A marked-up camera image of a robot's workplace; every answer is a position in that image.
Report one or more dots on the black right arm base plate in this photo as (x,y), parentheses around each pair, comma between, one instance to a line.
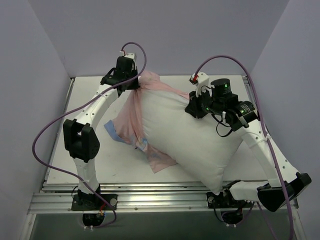
(225,201)

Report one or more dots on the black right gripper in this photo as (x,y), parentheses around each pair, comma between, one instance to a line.
(193,107)

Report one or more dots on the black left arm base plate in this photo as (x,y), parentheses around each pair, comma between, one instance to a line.
(90,202)

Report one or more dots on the aluminium table edge rail left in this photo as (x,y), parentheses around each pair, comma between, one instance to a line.
(67,99)

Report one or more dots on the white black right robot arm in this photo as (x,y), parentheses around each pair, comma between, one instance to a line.
(283,181)

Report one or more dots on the white pillow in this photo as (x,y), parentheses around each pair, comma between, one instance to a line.
(193,143)

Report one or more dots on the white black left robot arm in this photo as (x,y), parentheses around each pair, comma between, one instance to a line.
(79,134)

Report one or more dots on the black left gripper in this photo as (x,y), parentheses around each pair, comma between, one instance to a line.
(132,83)

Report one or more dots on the aluminium table edge rail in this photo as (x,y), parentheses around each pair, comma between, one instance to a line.
(253,96)
(67,99)

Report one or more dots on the aluminium table edge rail right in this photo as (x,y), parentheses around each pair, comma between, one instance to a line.
(253,96)

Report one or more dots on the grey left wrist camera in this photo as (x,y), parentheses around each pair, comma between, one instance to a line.
(130,55)

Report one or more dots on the blue printed pillowcase pink inside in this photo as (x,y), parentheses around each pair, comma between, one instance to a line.
(127,127)

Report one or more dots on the aluminium front rail frame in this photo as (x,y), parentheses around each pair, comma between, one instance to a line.
(132,197)

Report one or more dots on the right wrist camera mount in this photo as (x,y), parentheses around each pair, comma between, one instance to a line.
(201,81)

